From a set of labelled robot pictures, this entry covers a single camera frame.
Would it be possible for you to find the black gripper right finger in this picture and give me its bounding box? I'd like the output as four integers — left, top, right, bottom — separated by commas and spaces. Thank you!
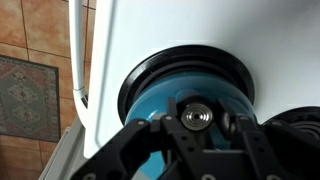
216, 97, 320, 180

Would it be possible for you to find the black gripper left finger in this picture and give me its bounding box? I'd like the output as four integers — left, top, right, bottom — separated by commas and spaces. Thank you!
68, 97, 204, 180

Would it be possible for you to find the blue kettle with black handle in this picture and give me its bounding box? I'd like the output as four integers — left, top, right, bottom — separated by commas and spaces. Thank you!
124, 71, 258, 180

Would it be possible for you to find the small black burner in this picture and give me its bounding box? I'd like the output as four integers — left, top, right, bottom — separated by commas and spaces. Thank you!
262, 105, 320, 143

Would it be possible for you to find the patterned floor rug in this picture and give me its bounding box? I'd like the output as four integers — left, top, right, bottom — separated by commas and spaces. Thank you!
0, 54, 62, 144

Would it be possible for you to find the blue bowl with black rim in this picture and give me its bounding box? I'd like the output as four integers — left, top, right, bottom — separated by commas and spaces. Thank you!
118, 44, 256, 126

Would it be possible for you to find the white electric stove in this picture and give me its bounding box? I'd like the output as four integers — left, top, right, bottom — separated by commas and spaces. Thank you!
68, 0, 320, 180

